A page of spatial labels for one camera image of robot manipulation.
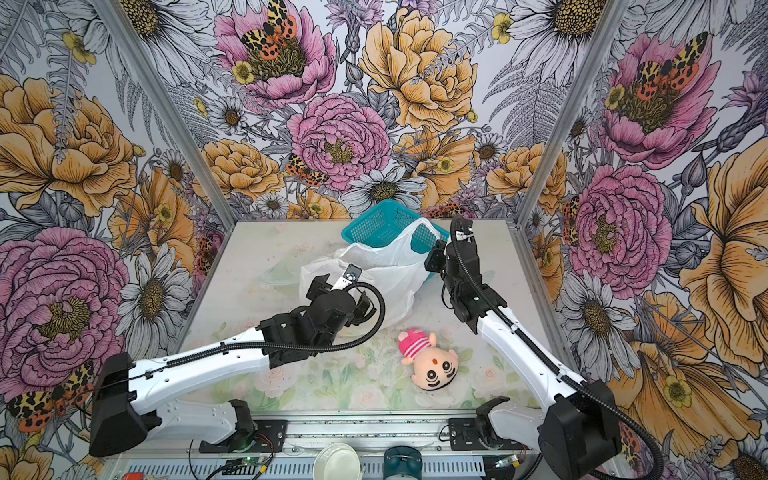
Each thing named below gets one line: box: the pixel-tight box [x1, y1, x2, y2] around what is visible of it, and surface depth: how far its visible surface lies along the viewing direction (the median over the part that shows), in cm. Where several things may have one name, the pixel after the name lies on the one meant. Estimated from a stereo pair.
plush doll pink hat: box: [398, 328, 459, 391], surface depth 81 cm
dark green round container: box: [383, 445, 423, 480], surface depth 65 cm
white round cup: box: [313, 442, 361, 480], surface depth 71 cm
